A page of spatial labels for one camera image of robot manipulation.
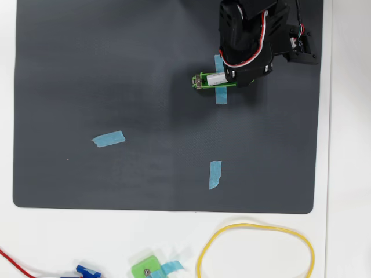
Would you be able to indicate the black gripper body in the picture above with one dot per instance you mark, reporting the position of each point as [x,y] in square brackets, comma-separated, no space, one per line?
[246,76]

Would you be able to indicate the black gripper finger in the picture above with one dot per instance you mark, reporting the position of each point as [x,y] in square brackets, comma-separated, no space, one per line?
[245,81]

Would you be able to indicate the white cylindrical battery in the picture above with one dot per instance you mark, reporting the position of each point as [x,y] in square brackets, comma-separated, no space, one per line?
[216,79]

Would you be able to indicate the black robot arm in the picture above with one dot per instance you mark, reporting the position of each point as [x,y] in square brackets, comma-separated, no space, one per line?
[237,26]

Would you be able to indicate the blue tape strip under holder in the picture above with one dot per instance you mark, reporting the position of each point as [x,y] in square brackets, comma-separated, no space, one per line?
[221,97]

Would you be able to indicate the green battery holder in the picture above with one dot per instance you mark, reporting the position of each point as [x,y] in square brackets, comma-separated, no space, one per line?
[204,82]

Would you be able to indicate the short blue tape strip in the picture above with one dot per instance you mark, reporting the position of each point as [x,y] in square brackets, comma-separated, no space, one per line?
[215,173]

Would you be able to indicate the dark grey work mat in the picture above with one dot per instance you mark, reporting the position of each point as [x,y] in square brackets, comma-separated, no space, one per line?
[116,87]

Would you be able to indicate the yellow rubber band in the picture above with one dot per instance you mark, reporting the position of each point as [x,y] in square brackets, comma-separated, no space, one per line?
[246,224]

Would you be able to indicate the slanted blue tape strip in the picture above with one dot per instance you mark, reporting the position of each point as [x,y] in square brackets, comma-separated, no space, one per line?
[110,138]

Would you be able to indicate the blue tape on green block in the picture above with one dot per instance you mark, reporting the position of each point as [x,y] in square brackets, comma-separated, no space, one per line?
[172,266]

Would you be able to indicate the green plastic block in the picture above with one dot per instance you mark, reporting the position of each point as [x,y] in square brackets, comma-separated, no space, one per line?
[143,265]

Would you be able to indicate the blue plastic connector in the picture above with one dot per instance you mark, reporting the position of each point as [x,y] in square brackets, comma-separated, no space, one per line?
[84,270]

